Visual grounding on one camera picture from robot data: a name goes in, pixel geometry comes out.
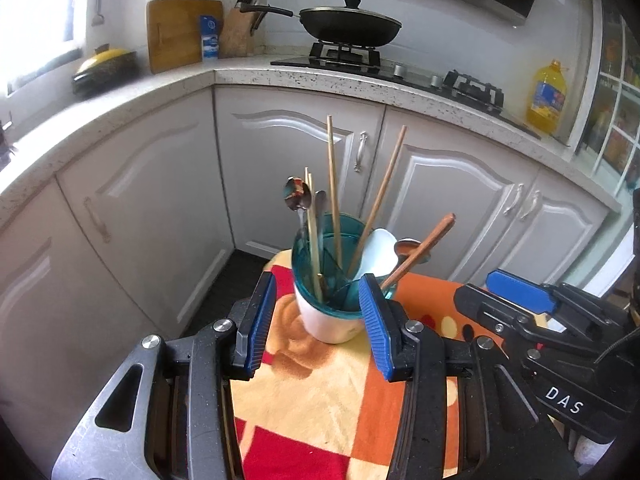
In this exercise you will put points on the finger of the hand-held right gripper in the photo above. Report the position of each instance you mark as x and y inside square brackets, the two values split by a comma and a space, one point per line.
[480, 305]
[520, 290]

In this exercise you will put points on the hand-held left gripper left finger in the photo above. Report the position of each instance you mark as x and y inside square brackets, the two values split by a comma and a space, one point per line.
[257, 320]

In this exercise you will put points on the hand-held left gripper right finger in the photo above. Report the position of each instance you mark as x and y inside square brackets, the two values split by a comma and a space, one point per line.
[377, 325]

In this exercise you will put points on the teal-topped white utensil holder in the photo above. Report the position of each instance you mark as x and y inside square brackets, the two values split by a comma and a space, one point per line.
[325, 325]

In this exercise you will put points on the white plastic spoon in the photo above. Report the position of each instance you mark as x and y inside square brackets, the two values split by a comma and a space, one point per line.
[377, 255]

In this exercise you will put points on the metal spoon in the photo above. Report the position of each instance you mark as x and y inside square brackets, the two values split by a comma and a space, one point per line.
[410, 250]
[320, 200]
[297, 195]

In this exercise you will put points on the grey cabinet door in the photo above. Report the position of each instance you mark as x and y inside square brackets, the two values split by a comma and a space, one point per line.
[450, 185]
[270, 160]
[50, 310]
[565, 240]
[165, 200]

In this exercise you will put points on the orange yellow red printed blanket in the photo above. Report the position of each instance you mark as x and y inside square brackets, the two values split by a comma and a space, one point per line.
[310, 400]

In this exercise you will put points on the yellow oil bottle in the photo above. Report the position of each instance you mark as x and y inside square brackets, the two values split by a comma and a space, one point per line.
[547, 97]

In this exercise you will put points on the white paned glass cabinet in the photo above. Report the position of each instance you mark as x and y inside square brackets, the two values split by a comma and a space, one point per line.
[615, 110]

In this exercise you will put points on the speckled stone countertop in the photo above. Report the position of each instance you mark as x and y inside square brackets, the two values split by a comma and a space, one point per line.
[150, 90]

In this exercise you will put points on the black gas stove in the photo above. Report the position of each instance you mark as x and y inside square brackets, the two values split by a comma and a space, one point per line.
[345, 52]

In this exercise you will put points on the wooden knife block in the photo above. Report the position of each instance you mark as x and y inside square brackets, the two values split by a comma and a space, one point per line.
[237, 35]

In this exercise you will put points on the blue white packet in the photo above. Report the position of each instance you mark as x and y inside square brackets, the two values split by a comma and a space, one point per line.
[210, 37]

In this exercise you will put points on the yellow black lidded pot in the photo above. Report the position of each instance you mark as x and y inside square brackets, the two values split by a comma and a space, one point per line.
[105, 67]

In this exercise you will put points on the wooden cutting board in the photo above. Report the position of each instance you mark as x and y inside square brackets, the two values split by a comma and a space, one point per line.
[175, 35]

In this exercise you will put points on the black wok with lid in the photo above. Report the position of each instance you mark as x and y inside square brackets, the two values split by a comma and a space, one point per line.
[350, 25]

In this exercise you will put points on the bright window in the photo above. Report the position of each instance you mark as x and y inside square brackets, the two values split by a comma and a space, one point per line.
[35, 15]

